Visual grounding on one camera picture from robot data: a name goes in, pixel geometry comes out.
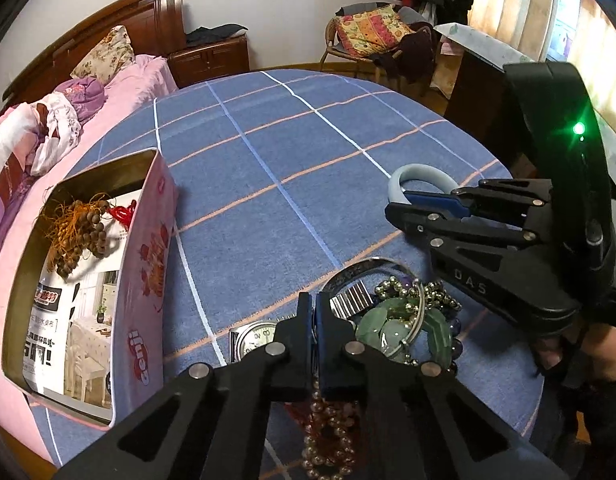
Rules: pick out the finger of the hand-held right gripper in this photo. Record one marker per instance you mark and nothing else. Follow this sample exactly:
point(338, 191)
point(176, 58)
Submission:
point(433, 201)
point(438, 225)

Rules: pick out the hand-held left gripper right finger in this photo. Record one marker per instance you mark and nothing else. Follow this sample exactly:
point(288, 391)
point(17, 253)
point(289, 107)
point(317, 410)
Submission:
point(333, 355)

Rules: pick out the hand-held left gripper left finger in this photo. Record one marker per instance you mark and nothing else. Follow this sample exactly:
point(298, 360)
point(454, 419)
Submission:
point(294, 355)

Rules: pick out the pale blue bangle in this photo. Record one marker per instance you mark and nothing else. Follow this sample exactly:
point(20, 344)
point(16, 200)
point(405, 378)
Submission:
point(422, 169)

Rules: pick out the pink tin box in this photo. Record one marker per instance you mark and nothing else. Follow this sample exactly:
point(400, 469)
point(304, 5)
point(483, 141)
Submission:
point(143, 310)

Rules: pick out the person's right hand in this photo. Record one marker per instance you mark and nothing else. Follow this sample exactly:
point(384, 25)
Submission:
point(608, 355)

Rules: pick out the silver wristwatch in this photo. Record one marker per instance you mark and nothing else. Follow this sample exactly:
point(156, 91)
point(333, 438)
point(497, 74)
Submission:
point(255, 336)

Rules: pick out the silver metal bangle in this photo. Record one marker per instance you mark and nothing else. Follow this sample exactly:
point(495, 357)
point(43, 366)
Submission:
point(368, 264)

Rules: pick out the dark red garment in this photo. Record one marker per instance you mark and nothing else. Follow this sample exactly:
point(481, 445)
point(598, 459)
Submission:
point(415, 50)

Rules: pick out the white floral desk cover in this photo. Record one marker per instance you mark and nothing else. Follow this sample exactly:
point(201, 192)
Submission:
point(483, 42)

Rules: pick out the colourful patterned cushion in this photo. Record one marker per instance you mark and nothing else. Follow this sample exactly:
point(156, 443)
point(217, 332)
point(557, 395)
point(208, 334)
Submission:
point(368, 30)

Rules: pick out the rattan chair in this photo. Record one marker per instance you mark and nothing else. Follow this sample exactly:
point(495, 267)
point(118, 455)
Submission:
point(333, 40)

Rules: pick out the printed paper leaflet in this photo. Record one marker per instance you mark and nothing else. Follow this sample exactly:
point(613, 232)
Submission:
point(83, 335)

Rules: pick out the striped orange curtain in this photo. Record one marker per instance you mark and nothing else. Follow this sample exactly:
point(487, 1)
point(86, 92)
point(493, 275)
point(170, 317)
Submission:
point(518, 5)

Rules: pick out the red knot tassel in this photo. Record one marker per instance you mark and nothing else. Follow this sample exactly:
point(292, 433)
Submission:
point(123, 212)

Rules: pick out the wooden nightstand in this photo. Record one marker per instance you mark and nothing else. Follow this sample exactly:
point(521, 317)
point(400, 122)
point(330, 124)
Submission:
point(208, 62)

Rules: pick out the dark folded clothing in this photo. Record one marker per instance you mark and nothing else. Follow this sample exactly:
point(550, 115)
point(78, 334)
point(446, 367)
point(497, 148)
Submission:
point(215, 34)

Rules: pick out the bed with pink sheet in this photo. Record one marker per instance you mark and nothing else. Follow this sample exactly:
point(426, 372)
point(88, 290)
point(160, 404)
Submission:
point(113, 105)

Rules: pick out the pink and purple quilt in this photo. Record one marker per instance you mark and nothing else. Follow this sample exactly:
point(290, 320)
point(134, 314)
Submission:
point(48, 125)

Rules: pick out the floral pillow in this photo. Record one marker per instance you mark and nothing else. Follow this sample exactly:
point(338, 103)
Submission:
point(105, 55)

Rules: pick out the dark wooden headboard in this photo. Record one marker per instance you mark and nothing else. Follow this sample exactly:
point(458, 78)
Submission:
point(88, 25)

